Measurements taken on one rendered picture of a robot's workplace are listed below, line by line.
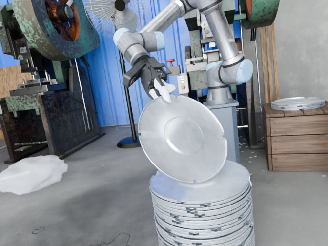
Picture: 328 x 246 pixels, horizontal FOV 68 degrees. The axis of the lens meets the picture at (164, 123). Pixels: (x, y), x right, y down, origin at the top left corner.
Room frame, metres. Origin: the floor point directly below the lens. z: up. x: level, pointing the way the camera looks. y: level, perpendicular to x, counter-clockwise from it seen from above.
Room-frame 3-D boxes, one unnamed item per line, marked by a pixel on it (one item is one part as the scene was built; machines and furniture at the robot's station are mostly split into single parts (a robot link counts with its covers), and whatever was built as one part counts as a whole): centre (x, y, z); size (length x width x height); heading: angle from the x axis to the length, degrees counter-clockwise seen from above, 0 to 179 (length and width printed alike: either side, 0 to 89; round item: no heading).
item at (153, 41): (1.01, 0.02, 0.78); 0.11 x 0.11 x 0.08; 34
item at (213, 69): (1.38, -0.34, 0.62); 0.13 x 0.12 x 0.14; 34
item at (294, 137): (1.47, -0.83, 0.18); 0.40 x 0.38 x 0.35; 160
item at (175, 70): (1.96, -0.14, 0.62); 0.10 x 0.06 x 0.20; 77
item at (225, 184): (0.67, -0.08, 0.34); 0.29 x 0.29 x 0.01
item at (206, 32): (2.08, -0.48, 1.04); 0.17 x 0.15 x 0.30; 167
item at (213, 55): (1.95, -0.45, 0.72); 0.25 x 0.14 x 0.14; 167
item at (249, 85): (2.19, -0.79, 0.45); 0.92 x 0.12 x 0.90; 167
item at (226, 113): (1.39, -0.34, 0.23); 0.19 x 0.19 x 0.45; 82
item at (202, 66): (2.12, -0.49, 0.68); 0.45 x 0.30 x 0.06; 77
